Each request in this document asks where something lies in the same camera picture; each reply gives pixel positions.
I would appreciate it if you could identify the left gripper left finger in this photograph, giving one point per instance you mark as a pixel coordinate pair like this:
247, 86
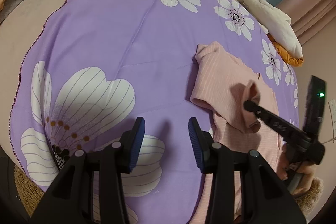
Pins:
69, 199

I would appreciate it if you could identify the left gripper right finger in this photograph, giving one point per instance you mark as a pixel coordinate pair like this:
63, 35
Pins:
264, 198

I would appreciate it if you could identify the pink knit sweater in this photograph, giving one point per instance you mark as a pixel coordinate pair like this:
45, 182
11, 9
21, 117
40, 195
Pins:
223, 84

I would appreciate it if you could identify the person right hand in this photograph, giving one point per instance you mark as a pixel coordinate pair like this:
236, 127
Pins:
307, 168

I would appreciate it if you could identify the white goose plush toy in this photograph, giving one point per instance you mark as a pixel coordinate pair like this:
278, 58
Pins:
277, 27

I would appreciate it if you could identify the purple floral bedspread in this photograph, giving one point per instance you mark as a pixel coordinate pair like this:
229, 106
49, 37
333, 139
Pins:
100, 64

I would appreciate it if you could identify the white wall socket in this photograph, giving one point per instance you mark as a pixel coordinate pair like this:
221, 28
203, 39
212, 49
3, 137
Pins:
332, 107

